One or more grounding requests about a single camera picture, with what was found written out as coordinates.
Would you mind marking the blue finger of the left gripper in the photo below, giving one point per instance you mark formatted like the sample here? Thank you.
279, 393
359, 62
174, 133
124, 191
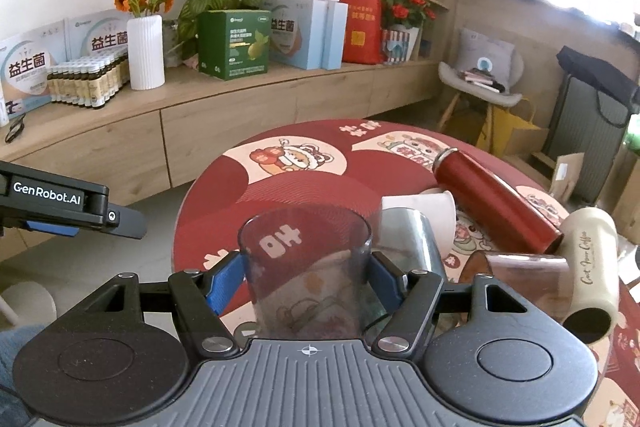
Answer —
48, 228

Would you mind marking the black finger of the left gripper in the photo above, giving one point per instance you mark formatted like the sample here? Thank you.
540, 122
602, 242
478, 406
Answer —
125, 222

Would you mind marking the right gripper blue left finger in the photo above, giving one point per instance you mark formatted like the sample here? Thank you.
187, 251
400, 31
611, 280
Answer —
199, 298

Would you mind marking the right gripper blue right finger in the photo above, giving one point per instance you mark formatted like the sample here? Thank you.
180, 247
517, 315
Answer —
410, 299

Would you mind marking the smoky purple transparent cup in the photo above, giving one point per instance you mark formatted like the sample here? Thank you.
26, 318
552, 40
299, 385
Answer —
305, 268

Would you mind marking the grey-blue transparent cup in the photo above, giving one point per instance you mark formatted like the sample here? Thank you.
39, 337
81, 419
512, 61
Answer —
405, 237

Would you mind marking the white paper cup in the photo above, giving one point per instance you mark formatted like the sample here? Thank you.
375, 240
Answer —
437, 207

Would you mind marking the brown transparent cup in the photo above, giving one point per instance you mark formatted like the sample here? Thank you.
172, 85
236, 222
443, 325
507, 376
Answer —
544, 280

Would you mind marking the long wooden sideboard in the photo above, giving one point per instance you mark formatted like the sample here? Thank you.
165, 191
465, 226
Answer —
144, 142

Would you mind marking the red metal thermos bottle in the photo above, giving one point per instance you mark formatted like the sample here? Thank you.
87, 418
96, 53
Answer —
511, 221

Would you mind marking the small bottles pack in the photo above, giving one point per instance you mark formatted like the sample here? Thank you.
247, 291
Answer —
90, 81

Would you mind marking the white probiotic display box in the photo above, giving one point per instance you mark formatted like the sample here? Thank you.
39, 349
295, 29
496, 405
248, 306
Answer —
25, 62

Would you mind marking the red round cartoon table mat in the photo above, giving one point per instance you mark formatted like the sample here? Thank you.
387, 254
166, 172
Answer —
353, 164

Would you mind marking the white ribbed vase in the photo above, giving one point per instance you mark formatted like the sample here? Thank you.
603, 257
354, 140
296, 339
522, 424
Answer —
145, 52

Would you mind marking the yellow paper bag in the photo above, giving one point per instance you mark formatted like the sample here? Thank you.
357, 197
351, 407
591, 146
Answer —
511, 131

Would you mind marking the cream coffee tumbler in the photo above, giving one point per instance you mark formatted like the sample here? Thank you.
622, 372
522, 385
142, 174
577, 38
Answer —
589, 246

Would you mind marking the cardboard box on floor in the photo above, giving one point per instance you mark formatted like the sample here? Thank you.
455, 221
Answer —
558, 176

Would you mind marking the green product box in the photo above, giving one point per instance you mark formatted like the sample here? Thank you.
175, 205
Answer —
234, 43

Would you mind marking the grey shell chair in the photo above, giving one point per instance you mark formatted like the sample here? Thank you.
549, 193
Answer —
480, 84

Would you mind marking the grey printed cushion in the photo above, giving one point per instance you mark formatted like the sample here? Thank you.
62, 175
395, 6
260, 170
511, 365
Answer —
476, 50

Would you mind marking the light blue product box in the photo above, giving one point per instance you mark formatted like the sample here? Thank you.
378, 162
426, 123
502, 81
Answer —
307, 34

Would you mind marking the grey black shopping bag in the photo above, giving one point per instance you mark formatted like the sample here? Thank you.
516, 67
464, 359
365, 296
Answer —
591, 115

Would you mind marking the red flower pot plant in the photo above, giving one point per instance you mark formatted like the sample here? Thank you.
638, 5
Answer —
402, 22

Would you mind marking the red gift bag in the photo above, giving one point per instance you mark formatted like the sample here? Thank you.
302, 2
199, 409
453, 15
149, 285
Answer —
362, 44

